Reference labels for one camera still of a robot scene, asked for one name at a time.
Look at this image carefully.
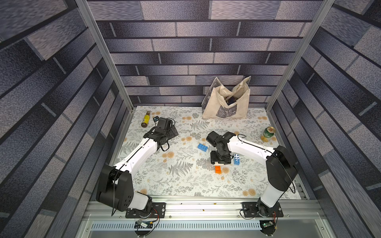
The orange lego brick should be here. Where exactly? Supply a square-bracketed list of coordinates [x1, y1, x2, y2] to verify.
[215, 166, 222, 174]

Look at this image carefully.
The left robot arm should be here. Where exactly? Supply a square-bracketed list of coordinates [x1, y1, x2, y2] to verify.
[96, 126, 178, 213]

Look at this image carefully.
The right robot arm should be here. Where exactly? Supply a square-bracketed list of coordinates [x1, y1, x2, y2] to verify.
[206, 131, 298, 209]

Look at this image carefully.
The blue lego brick right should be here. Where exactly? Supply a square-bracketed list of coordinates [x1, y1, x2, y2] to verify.
[233, 154, 240, 165]

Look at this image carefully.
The blue lego brick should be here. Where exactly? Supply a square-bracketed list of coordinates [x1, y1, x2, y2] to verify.
[233, 154, 240, 165]
[197, 143, 208, 152]

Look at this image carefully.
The blue lego brick left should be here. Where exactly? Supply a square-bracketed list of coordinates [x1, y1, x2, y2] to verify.
[197, 143, 208, 152]

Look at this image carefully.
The yellow label brown bottle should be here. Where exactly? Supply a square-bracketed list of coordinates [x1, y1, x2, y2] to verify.
[141, 111, 151, 128]

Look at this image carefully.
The green beverage can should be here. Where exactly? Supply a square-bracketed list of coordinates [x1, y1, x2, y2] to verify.
[261, 127, 276, 142]

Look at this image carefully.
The beige canvas tote bag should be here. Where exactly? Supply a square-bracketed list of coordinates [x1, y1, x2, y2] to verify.
[201, 76, 251, 119]

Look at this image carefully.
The right circuit board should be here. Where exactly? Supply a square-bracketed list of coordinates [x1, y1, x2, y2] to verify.
[260, 221, 276, 237]

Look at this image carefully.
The circuit board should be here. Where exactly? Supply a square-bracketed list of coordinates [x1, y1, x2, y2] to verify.
[260, 221, 276, 237]
[134, 220, 154, 230]

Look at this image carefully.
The left circuit board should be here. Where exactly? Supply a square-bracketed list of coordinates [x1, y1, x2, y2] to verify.
[134, 220, 154, 230]

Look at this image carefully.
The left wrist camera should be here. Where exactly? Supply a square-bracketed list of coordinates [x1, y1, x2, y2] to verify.
[153, 116, 176, 131]

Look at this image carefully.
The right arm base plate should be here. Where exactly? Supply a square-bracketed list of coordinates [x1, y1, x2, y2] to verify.
[241, 202, 284, 218]

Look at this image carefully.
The aluminium front rail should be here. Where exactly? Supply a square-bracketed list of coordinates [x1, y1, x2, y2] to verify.
[77, 196, 334, 238]

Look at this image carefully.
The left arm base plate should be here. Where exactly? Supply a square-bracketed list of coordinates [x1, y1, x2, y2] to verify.
[125, 202, 166, 219]

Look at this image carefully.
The left aluminium frame post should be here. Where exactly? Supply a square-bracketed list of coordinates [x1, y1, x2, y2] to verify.
[75, 0, 134, 112]

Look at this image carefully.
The aluminium frame post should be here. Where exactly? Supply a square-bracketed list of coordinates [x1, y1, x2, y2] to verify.
[266, 0, 335, 113]
[75, 0, 134, 112]

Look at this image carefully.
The right aluminium frame post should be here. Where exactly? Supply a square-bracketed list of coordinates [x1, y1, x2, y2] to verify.
[266, 0, 335, 113]

